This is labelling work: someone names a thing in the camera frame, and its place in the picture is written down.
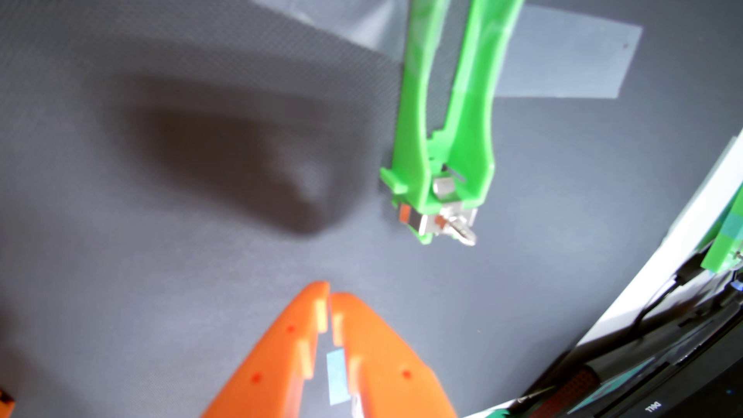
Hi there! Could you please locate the green battery holder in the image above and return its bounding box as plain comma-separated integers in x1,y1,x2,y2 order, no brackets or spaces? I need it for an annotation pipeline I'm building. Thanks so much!
380,0,526,247

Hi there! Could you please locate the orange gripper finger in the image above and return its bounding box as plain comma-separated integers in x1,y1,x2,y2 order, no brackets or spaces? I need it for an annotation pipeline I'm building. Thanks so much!
332,292,459,418
200,281,330,418

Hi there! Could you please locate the dark red grid pad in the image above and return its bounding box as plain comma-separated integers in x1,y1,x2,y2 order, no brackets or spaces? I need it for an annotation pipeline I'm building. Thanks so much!
531,367,600,418

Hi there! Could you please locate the black Dell laptop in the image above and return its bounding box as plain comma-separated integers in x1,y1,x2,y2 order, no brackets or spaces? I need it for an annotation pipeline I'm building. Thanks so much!
580,290,743,418

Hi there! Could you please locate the green switch box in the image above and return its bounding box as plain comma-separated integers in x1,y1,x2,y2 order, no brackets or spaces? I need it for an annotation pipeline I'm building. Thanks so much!
699,186,743,274

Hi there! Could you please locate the black cable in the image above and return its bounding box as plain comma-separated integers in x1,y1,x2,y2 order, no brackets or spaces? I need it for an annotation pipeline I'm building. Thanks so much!
633,255,715,337

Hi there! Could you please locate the light blue foam block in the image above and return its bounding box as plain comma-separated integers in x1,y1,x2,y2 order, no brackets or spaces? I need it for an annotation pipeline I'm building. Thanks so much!
326,348,351,406

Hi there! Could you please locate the dark grey fabric mat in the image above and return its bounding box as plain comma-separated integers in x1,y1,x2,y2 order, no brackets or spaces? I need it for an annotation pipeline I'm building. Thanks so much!
0,0,743,418

